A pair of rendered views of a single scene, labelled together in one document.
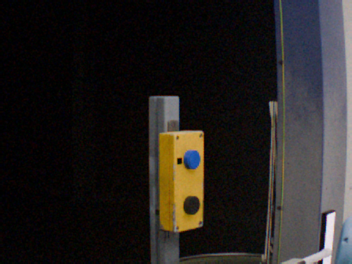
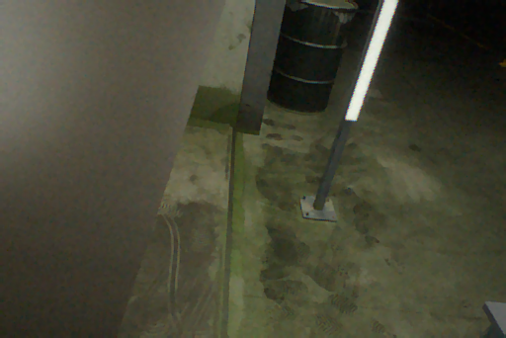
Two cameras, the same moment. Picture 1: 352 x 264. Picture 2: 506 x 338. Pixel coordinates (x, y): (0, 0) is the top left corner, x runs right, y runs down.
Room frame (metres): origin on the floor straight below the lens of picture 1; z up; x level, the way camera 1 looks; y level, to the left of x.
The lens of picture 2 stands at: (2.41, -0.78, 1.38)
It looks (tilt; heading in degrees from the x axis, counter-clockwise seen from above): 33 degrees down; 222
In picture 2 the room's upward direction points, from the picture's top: 11 degrees clockwise
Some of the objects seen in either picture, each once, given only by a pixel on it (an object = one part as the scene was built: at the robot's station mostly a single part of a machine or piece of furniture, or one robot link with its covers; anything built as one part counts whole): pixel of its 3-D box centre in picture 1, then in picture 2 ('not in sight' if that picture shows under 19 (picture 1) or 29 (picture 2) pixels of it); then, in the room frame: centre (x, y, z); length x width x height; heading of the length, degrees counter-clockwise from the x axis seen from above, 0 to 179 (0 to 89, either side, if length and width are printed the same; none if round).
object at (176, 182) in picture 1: (181, 181); not in sight; (2.02, -0.01, 1.42); 0.12 x 0.06 x 0.26; 140
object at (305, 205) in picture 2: not in sight; (317, 208); (0.79, -1.70, 0.01); 0.20 x 0.20 x 0.01; 50
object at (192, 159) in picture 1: (192, 159); not in sight; (2.00, -0.04, 1.48); 0.05 x 0.02 x 0.05; 140
